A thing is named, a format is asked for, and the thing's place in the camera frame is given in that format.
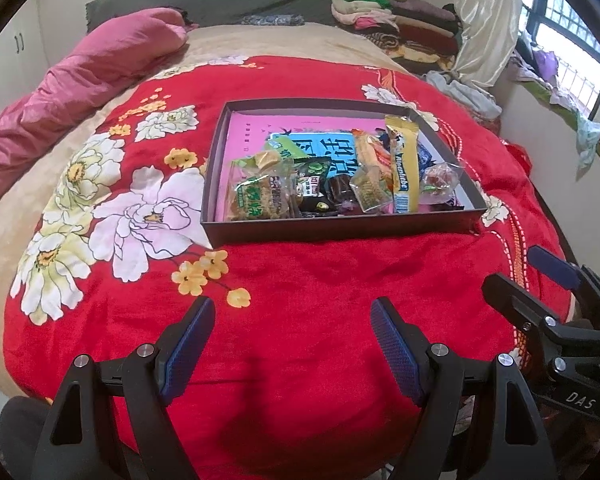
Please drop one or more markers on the blue snack packet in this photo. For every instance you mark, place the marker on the blue snack packet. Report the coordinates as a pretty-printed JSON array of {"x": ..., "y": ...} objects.
[{"x": 425, "y": 155}]

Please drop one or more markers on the plain clear cracker packet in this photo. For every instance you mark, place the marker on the plain clear cracker packet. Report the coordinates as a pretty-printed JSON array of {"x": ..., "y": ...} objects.
[{"x": 372, "y": 190}]

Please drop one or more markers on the green packet with yellow candy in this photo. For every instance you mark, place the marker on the green packet with yellow candy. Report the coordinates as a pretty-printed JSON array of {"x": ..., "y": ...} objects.
[{"x": 267, "y": 160}]

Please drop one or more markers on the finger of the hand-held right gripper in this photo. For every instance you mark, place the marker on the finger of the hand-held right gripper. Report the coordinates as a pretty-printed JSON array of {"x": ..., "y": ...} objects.
[
  {"x": 515, "y": 300},
  {"x": 555, "y": 267}
]

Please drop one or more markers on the yellow snack packet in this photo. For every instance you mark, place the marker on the yellow snack packet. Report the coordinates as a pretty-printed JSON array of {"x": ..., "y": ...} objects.
[{"x": 402, "y": 180}]

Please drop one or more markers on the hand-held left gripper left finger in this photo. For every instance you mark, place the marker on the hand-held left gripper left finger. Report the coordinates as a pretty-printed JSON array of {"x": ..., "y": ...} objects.
[{"x": 190, "y": 355}]

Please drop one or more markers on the clear cracker packet green label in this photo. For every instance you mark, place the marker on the clear cracker packet green label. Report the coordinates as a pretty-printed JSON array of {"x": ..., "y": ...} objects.
[{"x": 260, "y": 195}]

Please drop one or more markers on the red plastic bag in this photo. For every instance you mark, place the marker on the red plastic bag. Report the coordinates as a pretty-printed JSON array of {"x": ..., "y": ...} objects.
[{"x": 519, "y": 155}]

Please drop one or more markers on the red floral blanket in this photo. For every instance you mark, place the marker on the red floral blanket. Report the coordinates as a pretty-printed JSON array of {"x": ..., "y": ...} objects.
[{"x": 305, "y": 285}]

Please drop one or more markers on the cream curtain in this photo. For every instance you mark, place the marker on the cream curtain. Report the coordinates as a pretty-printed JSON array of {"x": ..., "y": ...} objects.
[{"x": 490, "y": 20}]

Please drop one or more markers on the clear packet with red candy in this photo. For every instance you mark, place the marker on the clear packet with red candy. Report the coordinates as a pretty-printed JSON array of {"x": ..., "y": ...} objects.
[{"x": 437, "y": 180}]

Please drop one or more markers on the pink book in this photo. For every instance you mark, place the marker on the pink book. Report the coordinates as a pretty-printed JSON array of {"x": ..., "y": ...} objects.
[{"x": 245, "y": 135}]

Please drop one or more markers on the window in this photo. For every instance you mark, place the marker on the window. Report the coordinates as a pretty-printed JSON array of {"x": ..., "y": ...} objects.
[{"x": 565, "y": 15}]

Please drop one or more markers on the white and green cloth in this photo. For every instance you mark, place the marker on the white and green cloth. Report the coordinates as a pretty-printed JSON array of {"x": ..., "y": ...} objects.
[{"x": 587, "y": 140}]

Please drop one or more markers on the stack of folded clothes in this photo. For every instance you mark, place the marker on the stack of folded clothes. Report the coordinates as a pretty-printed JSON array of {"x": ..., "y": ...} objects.
[{"x": 420, "y": 35}]

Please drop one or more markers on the grey patterned pillow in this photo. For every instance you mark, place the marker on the grey patterned pillow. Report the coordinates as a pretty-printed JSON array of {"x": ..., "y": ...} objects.
[{"x": 272, "y": 20}]

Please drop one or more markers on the person's leg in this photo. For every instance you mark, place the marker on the person's leg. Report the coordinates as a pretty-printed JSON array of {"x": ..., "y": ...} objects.
[{"x": 20, "y": 435}]

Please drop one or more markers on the black snack packet red label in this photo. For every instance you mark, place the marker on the black snack packet red label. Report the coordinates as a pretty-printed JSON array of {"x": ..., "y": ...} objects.
[{"x": 317, "y": 202}]

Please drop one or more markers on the dark brown snack packet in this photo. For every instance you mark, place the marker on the dark brown snack packet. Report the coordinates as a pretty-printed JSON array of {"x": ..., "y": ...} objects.
[{"x": 341, "y": 190}]

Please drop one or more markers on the purple cloth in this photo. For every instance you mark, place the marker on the purple cloth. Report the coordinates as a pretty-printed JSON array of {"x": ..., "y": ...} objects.
[{"x": 545, "y": 65}]

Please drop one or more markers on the dark grey shallow box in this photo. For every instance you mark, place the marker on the dark grey shallow box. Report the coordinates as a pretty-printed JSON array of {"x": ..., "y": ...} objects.
[{"x": 330, "y": 230}]

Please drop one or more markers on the dark cloth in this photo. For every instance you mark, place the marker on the dark cloth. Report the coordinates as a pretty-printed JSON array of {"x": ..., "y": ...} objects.
[{"x": 185, "y": 16}]

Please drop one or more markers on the orange cracker packet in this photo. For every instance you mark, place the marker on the orange cracker packet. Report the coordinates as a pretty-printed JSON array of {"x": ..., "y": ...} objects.
[{"x": 370, "y": 152}]

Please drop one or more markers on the white wardrobe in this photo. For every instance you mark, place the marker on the white wardrobe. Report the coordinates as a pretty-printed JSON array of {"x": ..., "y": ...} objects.
[{"x": 10, "y": 70}]

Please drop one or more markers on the pink quilt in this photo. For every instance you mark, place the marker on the pink quilt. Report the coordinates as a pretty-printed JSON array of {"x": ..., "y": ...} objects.
[{"x": 80, "y": 85}]

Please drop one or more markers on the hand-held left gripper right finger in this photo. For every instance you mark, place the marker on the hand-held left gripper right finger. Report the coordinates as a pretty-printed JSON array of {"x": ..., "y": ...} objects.
[{"x": 395, "y": 355}]

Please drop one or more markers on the light blue clothes pile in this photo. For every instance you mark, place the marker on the light blue clothes pile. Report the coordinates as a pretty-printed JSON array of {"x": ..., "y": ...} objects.
[{"x": 465, "y": 92}]

